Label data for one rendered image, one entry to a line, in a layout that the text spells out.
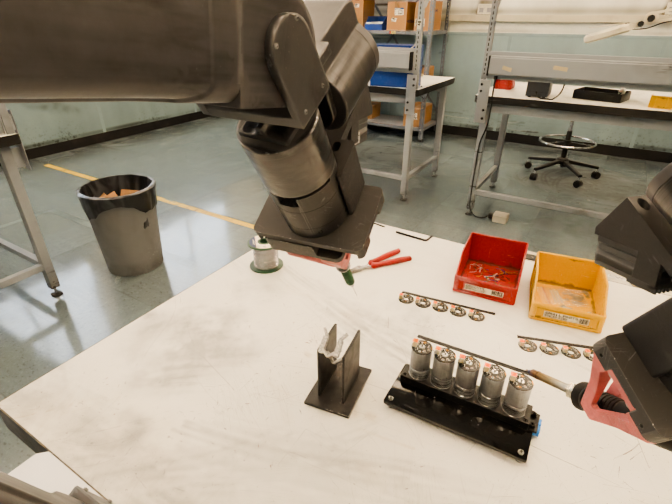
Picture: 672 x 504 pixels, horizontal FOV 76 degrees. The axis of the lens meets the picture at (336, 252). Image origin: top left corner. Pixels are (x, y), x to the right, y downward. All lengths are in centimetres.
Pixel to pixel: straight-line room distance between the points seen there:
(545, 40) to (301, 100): 457
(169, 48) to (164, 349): 51
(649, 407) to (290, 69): 29
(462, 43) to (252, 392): 462
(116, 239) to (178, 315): 161
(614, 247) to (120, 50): 32
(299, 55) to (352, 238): 16
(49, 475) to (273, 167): 41
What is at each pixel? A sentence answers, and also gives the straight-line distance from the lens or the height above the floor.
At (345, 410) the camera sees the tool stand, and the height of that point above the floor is 75.
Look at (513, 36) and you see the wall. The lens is 484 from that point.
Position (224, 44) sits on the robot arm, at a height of 115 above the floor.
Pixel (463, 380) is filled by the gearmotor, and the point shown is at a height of 80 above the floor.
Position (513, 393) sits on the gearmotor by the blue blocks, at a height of 80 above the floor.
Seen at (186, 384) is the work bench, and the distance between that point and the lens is 60.
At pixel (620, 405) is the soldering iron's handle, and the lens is 41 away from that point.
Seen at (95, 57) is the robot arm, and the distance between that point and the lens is 19.
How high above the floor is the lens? 116
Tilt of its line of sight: 29 degrees down
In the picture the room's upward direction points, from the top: straight up
